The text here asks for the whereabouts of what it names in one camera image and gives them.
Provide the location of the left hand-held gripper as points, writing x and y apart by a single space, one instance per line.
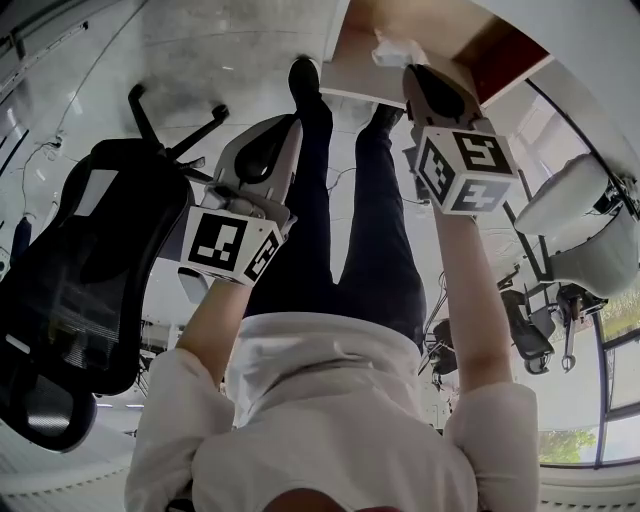
220 240

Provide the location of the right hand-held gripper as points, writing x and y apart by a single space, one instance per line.
465 165

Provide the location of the white tissue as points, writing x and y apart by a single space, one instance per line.
395 50

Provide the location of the white drawer with wooden inside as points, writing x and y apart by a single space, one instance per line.
360 60

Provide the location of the person's left forearm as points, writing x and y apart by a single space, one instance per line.
215 330

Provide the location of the person's right forearm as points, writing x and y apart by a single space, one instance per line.
475 300

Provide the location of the person's left black shoe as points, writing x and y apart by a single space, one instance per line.
304 77

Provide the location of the person's dark trousers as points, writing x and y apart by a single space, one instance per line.
370 225

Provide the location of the grey padded chair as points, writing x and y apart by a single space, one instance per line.
575 225

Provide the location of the black mesh office chair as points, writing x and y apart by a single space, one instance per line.
85 275

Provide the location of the person's white shirt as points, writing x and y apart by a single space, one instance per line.
325 425

